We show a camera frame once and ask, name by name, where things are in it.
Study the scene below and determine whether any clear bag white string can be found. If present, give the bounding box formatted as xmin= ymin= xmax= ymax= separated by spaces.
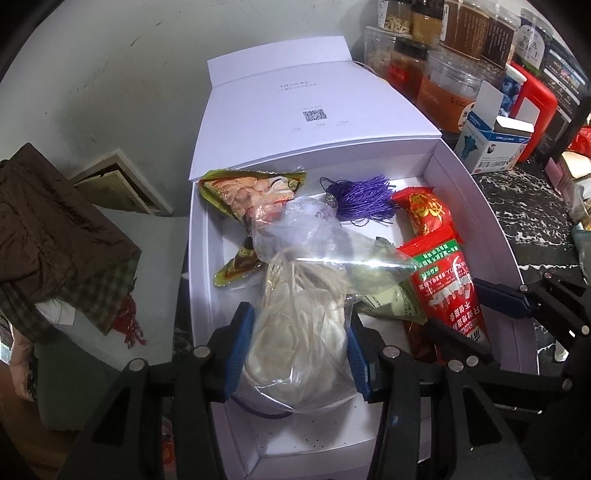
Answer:
xmin=230 ymin=193 xmax=422 ymax=416

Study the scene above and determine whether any red green snack packet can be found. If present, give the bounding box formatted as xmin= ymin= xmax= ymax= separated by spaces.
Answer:
xmin=398 ymin=225 xmax=490 ymax=348

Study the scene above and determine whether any red gold candy packet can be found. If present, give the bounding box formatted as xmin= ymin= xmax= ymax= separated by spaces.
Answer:
xmin=391 ymin=186 xmax=464 ymax=244

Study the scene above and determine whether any gold orange snack packet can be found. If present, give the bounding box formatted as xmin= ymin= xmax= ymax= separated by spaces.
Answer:
xmin=197 ymin=169 xmax=307 ymax=288

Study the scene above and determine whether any purple sachet pouch with tassel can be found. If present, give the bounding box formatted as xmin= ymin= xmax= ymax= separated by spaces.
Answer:
xmin=320 ymin=176 xmax=398 ymax=226

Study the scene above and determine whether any person left hand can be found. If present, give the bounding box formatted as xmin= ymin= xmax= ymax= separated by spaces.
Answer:
xmin=9 ymin=328 xmax=34 ymax=402

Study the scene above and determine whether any white open gift box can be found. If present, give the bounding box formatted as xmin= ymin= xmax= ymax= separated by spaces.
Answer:
xmin=189 ymin=36 xmax=522 ymax=479

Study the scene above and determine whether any white blue mask box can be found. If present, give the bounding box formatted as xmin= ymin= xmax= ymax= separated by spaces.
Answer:
xmin=454 ymin=81 xmax=534 ymax=175

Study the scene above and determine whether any grey cushion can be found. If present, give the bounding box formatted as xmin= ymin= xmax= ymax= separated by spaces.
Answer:
xmin=34 ymin=208 xmax=189 ymax=431

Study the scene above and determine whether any leaning framed picture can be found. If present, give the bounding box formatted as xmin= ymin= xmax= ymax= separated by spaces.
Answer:
xmin=70 ymin=149 xmax=173 ymax=217

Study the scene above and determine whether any brown plaid clothing pile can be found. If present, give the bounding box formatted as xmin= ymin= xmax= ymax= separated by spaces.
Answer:
xmin=1 ymin=144 xmax=141 ymax=343

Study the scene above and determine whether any red plastic canister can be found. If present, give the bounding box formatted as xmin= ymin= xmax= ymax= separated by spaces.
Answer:
xmin=510 ymin=62 xmax=558 ymax=162

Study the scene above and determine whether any black coffee bag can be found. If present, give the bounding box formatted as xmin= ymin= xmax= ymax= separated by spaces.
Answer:
xmin=536 ymin=40 xmax=590 ymax=158

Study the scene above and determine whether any blue white tube bottle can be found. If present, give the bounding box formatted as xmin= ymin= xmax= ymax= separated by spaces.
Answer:
xmin=499 ymin=64 xmax=527 ymax=117

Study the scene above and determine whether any orange labelled plastic jar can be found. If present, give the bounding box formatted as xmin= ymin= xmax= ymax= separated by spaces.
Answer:
xmin=416 ymin=49 xmax=484 ymax=134

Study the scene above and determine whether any dark labelled clear jar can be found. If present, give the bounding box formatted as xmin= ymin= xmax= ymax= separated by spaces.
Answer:
xmin=481 ymin=2 xmax=520 ymax=68

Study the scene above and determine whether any brown labelled clear jar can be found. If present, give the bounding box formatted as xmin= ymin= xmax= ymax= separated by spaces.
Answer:
xmin=440 ymin=0 xmax=490 ymax=60

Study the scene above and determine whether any jar of peanuts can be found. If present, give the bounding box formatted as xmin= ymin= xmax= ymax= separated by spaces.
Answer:
xmin=377 ymin=0 xmax=412 ymax=35

